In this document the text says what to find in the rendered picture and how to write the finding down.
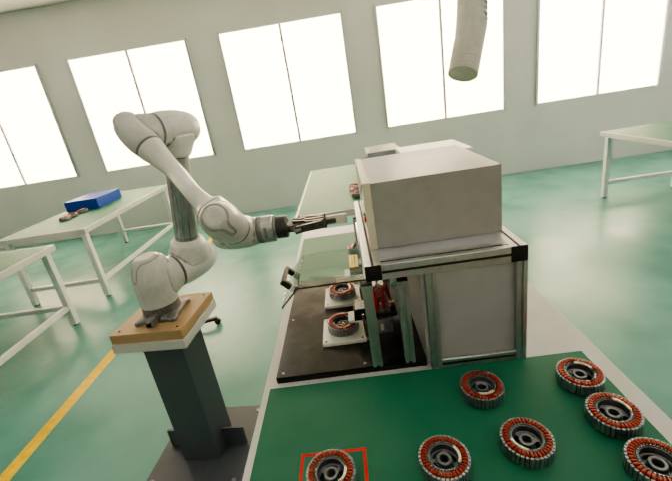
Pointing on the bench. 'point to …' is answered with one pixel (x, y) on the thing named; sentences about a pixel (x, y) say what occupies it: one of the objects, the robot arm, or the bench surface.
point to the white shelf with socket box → (432, 146)
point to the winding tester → (429, 196)
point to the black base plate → (334, 365)
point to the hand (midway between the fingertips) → (336, 218)
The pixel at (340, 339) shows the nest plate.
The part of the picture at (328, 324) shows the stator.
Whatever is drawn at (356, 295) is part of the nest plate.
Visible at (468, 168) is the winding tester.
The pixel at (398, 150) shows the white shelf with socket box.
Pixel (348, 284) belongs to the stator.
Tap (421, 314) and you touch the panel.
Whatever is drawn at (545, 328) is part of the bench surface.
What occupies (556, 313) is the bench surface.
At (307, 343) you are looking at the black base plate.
